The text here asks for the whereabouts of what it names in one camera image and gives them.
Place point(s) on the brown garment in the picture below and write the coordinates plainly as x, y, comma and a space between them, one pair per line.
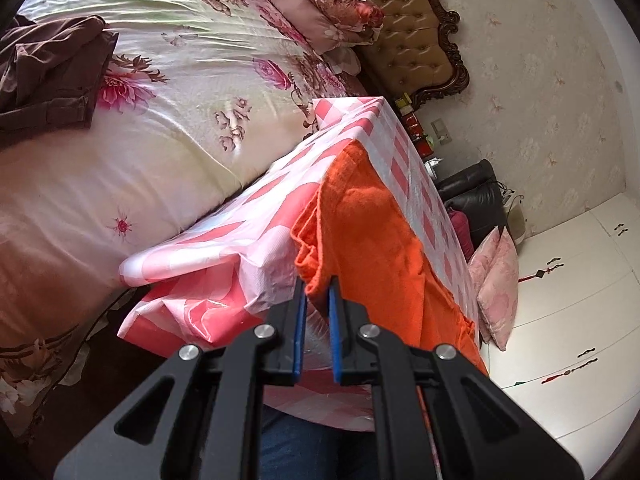
45, 75

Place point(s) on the orange pants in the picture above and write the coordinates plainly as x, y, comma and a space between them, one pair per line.
370, 240

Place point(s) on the tufted leather headboard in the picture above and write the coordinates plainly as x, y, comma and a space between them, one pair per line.
400, 20

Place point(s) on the white wardrobe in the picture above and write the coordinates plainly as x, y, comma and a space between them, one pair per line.
575, 310

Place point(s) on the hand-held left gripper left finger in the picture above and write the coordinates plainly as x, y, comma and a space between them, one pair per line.
299, 332

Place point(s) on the pink floral pillow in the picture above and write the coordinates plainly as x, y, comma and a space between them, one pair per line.
290, 15

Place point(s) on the yellow green box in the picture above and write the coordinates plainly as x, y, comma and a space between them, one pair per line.
405, 101

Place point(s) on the wall socket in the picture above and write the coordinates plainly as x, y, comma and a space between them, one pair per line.
441, 132

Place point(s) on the red knot ornament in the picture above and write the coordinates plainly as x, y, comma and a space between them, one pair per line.
539, 275

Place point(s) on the red beaded tassel ornament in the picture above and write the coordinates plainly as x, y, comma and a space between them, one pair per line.
570, 372

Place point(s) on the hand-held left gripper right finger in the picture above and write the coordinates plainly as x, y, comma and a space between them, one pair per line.
335, 335

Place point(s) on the white charging stand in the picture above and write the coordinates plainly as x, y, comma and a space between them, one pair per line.
432, 166

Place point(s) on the beige appliance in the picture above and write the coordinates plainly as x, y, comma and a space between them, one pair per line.
516, 220

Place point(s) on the black leather armchair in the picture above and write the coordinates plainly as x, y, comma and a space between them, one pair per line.
475, 200

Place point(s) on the pink checked tablecloth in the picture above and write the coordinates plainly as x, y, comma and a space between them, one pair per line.
225, 240

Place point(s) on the person's leg in jeans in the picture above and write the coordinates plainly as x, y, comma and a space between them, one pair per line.
310, 450

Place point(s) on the red boxes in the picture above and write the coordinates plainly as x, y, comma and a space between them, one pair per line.
417, 135

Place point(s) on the floral satin bed duvet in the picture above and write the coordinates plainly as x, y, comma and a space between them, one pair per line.
175, 60

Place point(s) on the magenta bolster cushion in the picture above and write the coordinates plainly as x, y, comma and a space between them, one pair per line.
461, 235

